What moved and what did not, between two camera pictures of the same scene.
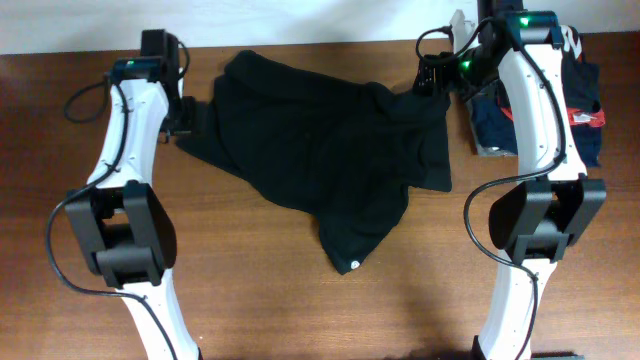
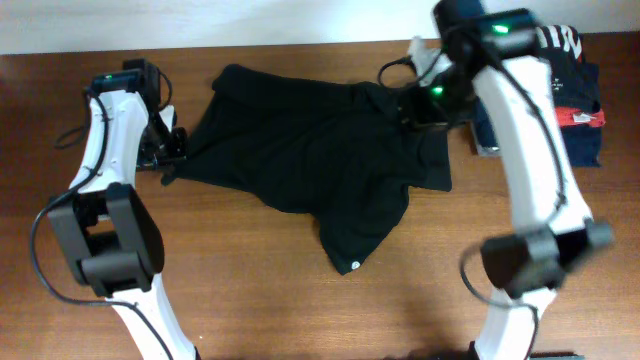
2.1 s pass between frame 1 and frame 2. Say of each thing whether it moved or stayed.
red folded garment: stayed
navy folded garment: stayed
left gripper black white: moved
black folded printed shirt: stayed
